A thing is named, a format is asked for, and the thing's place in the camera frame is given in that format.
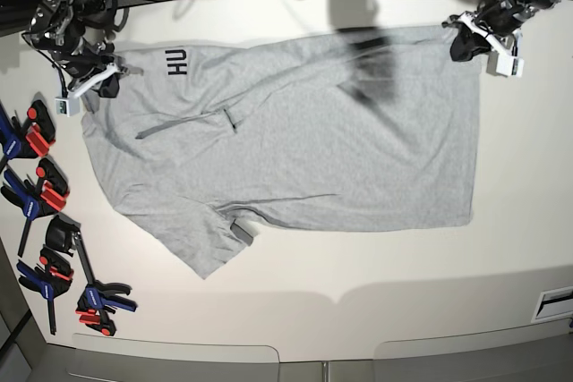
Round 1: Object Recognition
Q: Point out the blue red bar clamp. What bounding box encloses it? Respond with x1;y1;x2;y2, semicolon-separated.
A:
1;98;56;171
16;245;74;335
1;157;69;258

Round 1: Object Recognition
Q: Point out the grey T-shirt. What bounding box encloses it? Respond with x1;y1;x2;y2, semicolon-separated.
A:
81;26;483;277

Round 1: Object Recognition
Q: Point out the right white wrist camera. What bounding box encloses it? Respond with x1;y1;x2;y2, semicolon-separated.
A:
55;98;81;117

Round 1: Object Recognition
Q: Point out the long black blue bar clamp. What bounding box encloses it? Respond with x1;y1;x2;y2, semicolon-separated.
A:
46;216;138;336

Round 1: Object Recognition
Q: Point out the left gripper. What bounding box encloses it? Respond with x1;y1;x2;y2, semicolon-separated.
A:
442;0;525;63

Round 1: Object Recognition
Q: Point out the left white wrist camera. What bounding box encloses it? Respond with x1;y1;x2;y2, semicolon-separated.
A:
486;51;525;78

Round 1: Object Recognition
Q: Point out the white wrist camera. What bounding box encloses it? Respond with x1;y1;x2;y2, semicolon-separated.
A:
486;51;525;78
55;98;81;117

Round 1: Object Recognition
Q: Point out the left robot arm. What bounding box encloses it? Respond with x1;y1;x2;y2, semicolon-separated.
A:
442;0;560;63

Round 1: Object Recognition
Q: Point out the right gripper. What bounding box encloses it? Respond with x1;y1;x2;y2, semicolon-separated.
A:
48;39;124;98

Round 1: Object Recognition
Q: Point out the top blue red bar clamp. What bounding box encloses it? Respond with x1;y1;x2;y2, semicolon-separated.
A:
1;98;56;171

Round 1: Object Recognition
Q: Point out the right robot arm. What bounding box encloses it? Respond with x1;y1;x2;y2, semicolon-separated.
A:
21;0;127;99

